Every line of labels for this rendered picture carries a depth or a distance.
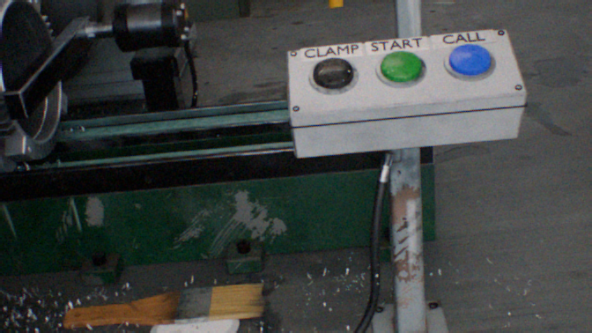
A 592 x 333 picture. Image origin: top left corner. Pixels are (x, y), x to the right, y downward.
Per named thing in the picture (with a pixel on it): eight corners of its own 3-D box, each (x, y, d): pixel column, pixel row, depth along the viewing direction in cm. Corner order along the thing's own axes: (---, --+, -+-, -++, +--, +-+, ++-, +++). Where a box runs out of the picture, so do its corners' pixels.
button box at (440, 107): (294, 160, 56) (286, 114, 52) (292, 94, 60) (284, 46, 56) (520, 139, 55) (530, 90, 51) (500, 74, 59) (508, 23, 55)
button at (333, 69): (315, 102, 54) (313, 85, 52) (314, 74, 56) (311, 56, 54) (356, 99, 54) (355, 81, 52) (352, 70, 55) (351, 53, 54)
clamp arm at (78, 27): (76, 40, 93) (3, 122, 71) (70, 17, 92) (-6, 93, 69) (102, 37, 93) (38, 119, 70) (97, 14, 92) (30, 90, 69)
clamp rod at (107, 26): (85, 42, 90) (81, 26, 89) (89, 37, 92) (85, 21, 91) (148, 35, 90) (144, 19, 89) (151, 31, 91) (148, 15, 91)
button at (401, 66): (382, 96, 53) (382, 78, 52) (379, 68, 55) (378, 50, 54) (424, 92, 53) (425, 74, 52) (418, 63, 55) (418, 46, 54)
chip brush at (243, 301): (60, 338, 72) (58, 331, 72) (72, 306, 76) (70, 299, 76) (265, 318, 71) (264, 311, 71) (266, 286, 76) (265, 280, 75)
